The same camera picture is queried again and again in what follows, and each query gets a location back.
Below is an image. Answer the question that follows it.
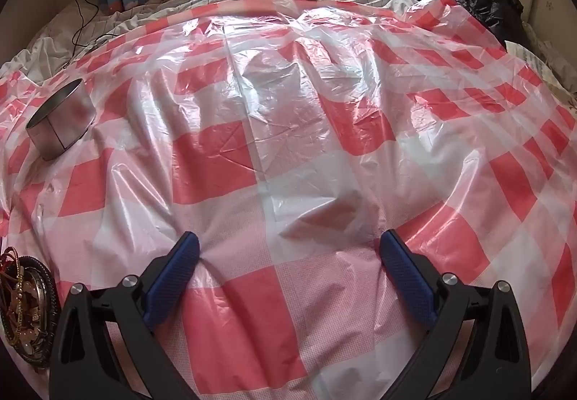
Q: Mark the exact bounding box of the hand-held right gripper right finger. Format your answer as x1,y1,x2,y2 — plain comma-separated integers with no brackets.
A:
379,229,533,400

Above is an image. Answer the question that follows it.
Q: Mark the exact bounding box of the pearl bead necklace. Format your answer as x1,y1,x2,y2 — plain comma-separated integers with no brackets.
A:
0,246,61,369

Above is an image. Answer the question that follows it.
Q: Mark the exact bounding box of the round metal tin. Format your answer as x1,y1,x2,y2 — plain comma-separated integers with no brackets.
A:
25,78,96,160

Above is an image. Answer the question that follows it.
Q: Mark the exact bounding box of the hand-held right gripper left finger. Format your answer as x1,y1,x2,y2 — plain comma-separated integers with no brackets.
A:
49,231,200,400

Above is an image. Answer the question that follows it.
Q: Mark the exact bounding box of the red checked plastic sheet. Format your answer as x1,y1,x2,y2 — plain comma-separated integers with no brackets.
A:
0,0,577,400

